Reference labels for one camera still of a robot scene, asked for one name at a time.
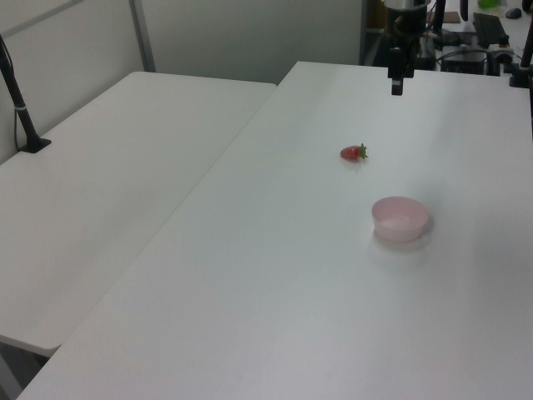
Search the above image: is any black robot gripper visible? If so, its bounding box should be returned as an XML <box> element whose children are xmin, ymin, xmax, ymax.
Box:
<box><xmin>387</xmin><ymin>6</ymin><xmax>430</xmax><ymax>97</ymax></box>

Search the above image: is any red strawberry with green leaves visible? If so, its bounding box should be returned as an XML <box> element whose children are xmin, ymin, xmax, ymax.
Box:
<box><xmin>339</xmin><ymin>142</ymin><xmax>370</xmax><ymax>162</ymax></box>

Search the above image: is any black pole with table clamp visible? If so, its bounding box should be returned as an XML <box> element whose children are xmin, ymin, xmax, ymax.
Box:
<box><xmin>507</xmin><ymin>22</ymin><xmax>533</xmax><ymax>89</ymax></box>

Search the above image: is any black camera pole with base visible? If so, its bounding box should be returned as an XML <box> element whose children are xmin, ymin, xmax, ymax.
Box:
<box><xmin>0</xmin><ymin>33</ymin><xmax>53</xmax><ymax>156</ymax></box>

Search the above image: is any black thin stand pole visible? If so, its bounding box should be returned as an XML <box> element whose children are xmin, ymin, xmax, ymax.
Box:
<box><xmin>431</xmin><ymin>0</ymin><xmax>447</xmax><ymax>37</ymax></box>

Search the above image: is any black computer keyboard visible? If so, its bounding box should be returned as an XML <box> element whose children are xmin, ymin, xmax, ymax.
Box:
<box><xmin>472</xmin><ymin>12</ymin><xmax>511</xmax><ymax>48</ymax></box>

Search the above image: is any pink plastic bowl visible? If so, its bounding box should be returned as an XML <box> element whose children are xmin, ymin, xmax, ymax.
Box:
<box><xmin>371</xmin><ymin>195</ymin><xmax>431</xmax><ymax>244</ymax></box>

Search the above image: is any black electronic equipment box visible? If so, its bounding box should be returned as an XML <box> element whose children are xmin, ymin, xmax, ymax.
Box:
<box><xmin>440</xmin><ymin>48</ymin><xmax>489</xmax><ymax>75</ymax></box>

